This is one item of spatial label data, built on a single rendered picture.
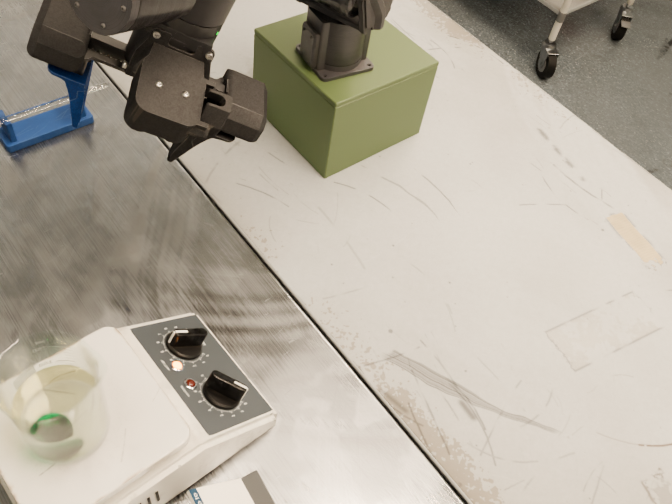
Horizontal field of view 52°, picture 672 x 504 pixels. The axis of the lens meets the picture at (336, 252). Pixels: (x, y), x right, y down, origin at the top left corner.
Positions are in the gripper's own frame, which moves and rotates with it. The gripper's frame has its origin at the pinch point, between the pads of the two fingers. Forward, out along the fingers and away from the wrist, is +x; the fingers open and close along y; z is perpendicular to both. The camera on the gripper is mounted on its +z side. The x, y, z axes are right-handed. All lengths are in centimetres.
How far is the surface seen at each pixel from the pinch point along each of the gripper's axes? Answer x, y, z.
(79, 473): 8.2, 2.4, 27.9
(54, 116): 18.5, -5.5, -16.3
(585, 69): 39, 158, -158
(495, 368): 1.5, 37.8, 14.3
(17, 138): 20.0, -8.3, -12.4
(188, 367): 8.4, 9.5, 17.7
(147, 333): 9.2, 6.0, 15.0
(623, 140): 39, 162, -122
